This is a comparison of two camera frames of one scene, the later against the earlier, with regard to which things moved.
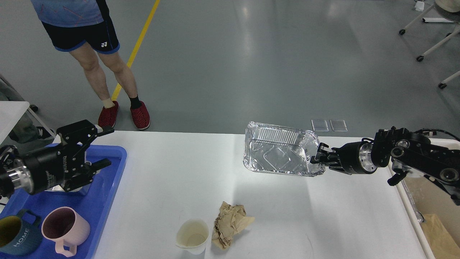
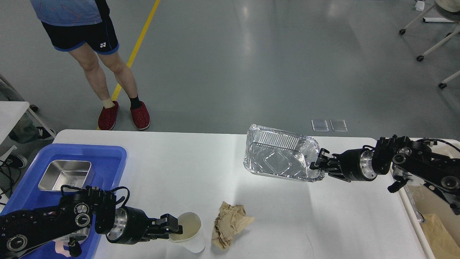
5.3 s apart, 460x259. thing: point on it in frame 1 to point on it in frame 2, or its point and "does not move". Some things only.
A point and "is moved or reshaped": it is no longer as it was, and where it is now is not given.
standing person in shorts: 83,28 does not move
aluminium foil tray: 276,149 is moved or reshaped
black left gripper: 45,168 to 131,224
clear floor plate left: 320,125 does not move
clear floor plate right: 338,125 does not move
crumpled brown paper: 230,221 does not move
